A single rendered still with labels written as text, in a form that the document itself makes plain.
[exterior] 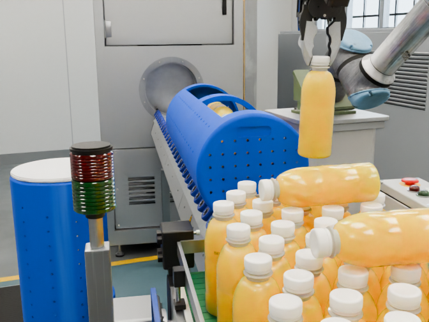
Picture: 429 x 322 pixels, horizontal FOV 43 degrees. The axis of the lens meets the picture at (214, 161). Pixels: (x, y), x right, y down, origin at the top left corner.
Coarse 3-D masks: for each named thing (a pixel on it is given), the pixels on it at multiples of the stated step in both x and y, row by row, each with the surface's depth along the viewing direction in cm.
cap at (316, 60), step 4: (316, 56) 113; (320, 56) 114; (324, 56) 114; (328, 56) 114; (312, 60) 114; (316, 60) 113; (320, 60) 113; (324, 60) 113; (328, 60) 113; (312, 64) 114; (316, 64) 113; (320, 64) 113; (324, 64) 113; (328, 64) 114
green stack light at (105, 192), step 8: (72, 184) 80; (80, 184) 79; (88, 184) 79; (96, 184) 79; (104, 184) 80; (112, 184) 81; (72, 192) 81; (80, 192) 79; (88, 192) 79; (96, 192) 79; (104, 192) 80; (112, 192) 81; (80, 200) 80; (88, 200) 79; (96, 200) 80; (104, 200) 80; (112, 200) 82; (80, 208) 80; (88, 208) 80; (96, 208) 80; (104, 208) 81; (112, 208) 82
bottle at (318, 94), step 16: (304, 80) 116; (320, 80) 113; (304, 96) 115; (320, 96) 113; (304, 112) 116; (320, 112) 114; (304, 128) 116; (320, 128) 115; (304, 144) 117; (320, 144) 116
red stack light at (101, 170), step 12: (72, 156) 79; (84, 156) 78; (96, 156) 78; (108, 156) 80; (72, 168) 80; (84, 168) 78; (96, 168) 79; (108, 168) 80; (84, 180) 79; (96, 180) 79
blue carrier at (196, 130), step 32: (192, 96) 185; (224, 96) 169; (192, 128) 151; (224, 128) 129; (256, 128) 131; (288, 128) 132; (192, 160) 138; (224, 160) 131; (256, 160) 133; (288, 160) 134; (224, 192) 133
